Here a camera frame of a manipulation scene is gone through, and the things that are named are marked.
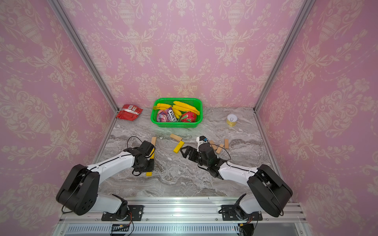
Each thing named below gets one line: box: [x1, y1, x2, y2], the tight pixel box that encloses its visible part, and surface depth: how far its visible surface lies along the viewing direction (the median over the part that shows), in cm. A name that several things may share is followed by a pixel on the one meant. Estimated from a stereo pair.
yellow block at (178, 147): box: [173, 140, 185, 154], surface depth 100 cm
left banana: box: [153, 103, 172, 111], surface depth 115 cm
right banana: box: [172, 100, 201, 116], surface depth 114 cm
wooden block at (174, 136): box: [169, 133, 183, 142], surface depth 105 cm
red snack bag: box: [116, 104, 144, 121], surface depth 118 cm
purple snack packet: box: [156, 107, 178, 122], surface depth 109 cm
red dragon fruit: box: [180, 111, 197, 123], surface depth 108 cm
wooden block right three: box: [223, 138, 229, 149], surface depth 102 cm
